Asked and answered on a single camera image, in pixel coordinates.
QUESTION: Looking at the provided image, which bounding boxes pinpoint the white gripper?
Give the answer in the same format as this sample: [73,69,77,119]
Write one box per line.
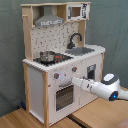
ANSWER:
[72,77,94,92]

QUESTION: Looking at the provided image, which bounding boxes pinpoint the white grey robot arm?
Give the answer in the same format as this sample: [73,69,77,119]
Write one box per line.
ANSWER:
[72,73,128,101]

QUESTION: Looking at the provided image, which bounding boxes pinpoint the wooden toy kitchen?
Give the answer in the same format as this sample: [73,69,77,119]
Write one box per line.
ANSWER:
[22,2,105,127]

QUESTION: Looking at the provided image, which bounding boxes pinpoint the grey dishwasher panel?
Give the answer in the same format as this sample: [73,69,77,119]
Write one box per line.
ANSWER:
[87,65,96,79]

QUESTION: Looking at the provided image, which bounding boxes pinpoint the right red stove knob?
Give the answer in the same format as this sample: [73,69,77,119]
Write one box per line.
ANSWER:
[71,66,78,73]

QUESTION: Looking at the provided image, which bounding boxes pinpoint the red stove knob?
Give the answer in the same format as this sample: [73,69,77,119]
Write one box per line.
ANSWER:
[71,66,78,73]
[54,73,60,79]

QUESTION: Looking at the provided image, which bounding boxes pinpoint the toy oven door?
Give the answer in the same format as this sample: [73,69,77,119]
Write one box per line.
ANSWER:
[56,85,74,111]

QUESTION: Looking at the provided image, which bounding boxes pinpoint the left red stove knob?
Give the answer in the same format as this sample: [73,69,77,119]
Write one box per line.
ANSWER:
[54,73,60,79]

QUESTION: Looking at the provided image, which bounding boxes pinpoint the grey toy sink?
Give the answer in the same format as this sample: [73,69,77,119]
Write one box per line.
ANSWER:
[66,47,94,56]

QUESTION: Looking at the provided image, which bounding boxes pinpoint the black toy stovetop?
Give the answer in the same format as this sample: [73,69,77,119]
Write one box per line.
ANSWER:
[34,53,70,66]

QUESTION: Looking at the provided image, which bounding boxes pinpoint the black toy faucet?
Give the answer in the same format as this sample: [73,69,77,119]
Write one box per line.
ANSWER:
[67,33,82,49]

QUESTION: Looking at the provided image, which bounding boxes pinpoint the silver toy pot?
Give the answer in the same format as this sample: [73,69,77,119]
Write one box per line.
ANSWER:
[40,51,55,62]

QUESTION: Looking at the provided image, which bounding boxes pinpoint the toy microwave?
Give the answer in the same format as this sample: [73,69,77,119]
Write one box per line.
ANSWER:
[67,3,90,21]

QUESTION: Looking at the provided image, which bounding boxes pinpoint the grey range hood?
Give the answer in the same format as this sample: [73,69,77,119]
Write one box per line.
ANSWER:
[35,5,64,27]

